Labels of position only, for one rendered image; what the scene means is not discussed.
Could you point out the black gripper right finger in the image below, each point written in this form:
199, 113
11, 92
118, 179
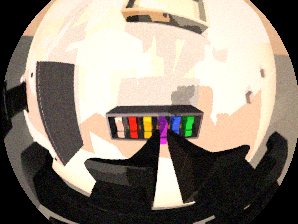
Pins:
194, 165

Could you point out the blue fuse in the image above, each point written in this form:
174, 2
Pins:
175, 123

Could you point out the yellow fuse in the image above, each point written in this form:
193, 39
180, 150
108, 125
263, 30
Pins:
147, 127

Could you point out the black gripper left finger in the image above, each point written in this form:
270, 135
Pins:
140, 170

